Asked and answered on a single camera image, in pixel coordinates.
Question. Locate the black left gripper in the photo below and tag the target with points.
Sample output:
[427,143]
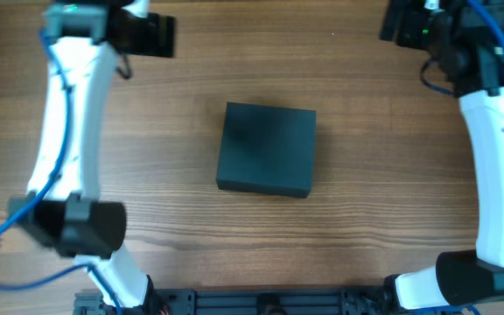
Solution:
[155,36]

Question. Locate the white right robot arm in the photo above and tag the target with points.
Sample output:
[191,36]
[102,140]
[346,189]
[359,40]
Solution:
[465,39]

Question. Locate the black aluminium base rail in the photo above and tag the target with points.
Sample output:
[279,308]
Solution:
[343,301]

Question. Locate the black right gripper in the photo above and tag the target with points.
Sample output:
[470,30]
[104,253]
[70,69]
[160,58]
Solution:
[395,24]

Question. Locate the dark green box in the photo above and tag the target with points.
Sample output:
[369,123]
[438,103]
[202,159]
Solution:
[268,150]

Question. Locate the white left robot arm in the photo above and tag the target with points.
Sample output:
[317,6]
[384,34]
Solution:
[88,43]

